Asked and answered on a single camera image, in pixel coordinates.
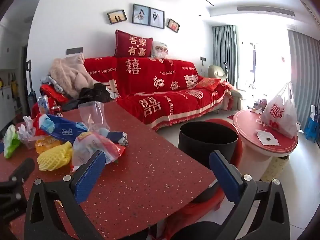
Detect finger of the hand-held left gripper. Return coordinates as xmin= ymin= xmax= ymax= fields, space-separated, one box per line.
xmin=0 ymin=158 xmax=35 ymax=227

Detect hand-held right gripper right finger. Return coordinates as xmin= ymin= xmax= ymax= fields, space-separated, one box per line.
xmin=209 ymin=150 xmax=298 ymax=240

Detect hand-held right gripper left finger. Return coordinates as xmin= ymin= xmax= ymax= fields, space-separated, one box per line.
xmin=24 ymin=150 xmax=107 ymax=240

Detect translucent red printed plastic bag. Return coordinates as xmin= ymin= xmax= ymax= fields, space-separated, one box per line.
xmin=71 ymin=131 xmax=127 ymax=167

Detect black trash bin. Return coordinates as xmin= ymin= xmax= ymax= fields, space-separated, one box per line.
xmin=178 ymin=121 xmax=239 ymax=203

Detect white paper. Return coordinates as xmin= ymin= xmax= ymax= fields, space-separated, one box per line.
xmin=17 ymin=116 xmax=37 ymax=140

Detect red snack bag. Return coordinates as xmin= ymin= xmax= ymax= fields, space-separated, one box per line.
xmin=32 ymin=114 xmax=49 ymax=137

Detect green wet wipe packet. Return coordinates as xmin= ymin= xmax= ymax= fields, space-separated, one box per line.
xmin=3 ymin=124 xmax=21 ymax=159

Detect yellow foam fruit net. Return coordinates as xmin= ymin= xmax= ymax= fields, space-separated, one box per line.
xmin=37 ymin=141 xmax=73 ymax=172

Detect orange snack packet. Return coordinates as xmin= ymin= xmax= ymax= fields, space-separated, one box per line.
xmin=35 ymin=135 xmax=64 ymax=154

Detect dark blue wrapper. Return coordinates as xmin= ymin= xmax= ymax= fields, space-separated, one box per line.
xmin=99 ymin=127 xmax=129 ymax=147

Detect cream patterned cylinder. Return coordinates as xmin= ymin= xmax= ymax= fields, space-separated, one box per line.
xmin=260 ymin=155 xmax=290 ymax=183

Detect blue tissue packet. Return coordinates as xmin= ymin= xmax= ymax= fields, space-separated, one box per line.
xmin=39 ymin=114 xmax=89 ymax=144

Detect red round side table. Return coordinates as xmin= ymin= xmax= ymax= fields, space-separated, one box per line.
xmin=232 ymin=109 xmax=299 ymax=178

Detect white paper napkin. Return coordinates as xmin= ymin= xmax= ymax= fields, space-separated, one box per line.
xmin=255 ymin=129 xmax=282 ymax=146

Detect clear zip bag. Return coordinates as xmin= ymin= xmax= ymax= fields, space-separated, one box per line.
xmin=78 ymin=101 xmax=112 ymax=133

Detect white cabinet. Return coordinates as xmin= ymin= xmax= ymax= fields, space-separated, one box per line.
xmin=0 ymin=85 xmax=18 ymax=130

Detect tall blue white can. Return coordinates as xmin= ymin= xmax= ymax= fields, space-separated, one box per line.
xmin=37 ymin=95 xmax=50 ymax=115

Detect red folded cloth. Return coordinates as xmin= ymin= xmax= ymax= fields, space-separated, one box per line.
xmin=40 ymin=84 xmax=68 ymax=103

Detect upright vacuum cleaner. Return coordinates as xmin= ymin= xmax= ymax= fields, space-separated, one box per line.
xmin=26 ymin=59 xmax=37 ymax=110

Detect white red printed plastic bag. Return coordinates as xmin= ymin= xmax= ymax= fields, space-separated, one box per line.
xmin=261 ymin=82 xmax=298 ymax=138

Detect grey crumpled clothes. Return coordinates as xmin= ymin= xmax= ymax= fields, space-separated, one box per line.
xmin=41 ymin=75 xmax=63 ymax=92

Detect small red embroidered cushion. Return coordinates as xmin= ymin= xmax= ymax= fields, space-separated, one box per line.
xmin=195 ymin=78 xmax=222 ymax=90

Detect blue plastic stool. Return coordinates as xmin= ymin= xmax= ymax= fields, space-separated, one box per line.
xmin=304 ymin=117 xmax=320 ymax=140

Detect beige fluffy coat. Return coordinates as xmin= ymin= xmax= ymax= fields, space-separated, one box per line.
xmin=49 ymin=53 xmax=97 ymax=98

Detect beige armchair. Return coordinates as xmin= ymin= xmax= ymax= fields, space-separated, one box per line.
xmin=208 ymin=65 xmax=244 ymax=112

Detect red printed sofa cover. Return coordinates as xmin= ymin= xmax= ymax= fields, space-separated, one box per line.
xmin=32 ymin=56 xmax=235 ymax=132

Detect grey green curtain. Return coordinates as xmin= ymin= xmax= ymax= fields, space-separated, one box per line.
xmin=212 ymin=25 xmax=238 ymax=87
xmin=287 ymin=30 xmax=320 ymax=130

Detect large red cushion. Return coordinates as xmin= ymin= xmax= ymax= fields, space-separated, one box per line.
xmin=114 ymin=30 xmax=153 ymax=58

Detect white printed pillow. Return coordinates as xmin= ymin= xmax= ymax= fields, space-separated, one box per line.
xmin=151 ymin=41 xmax=168 ymax=60

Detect ceiling air vent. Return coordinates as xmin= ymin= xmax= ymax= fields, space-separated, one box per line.
xmin=237 ymin=6 xmax=295 ymax=17

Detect small red photo frame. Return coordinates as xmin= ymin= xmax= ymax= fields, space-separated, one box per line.
xmin=167 ymin=19 xmax=180 ymax=33

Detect small sunset photo frame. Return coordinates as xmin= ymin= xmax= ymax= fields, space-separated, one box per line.
xmin=107 ymin=9 xmax=127 ymax=25

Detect large photo frame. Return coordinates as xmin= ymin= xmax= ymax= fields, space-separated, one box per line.
xmin=149 ymin=7 xmax=165 ymax=29
xmin=132 ymin=4 xmax=150 ymax=25

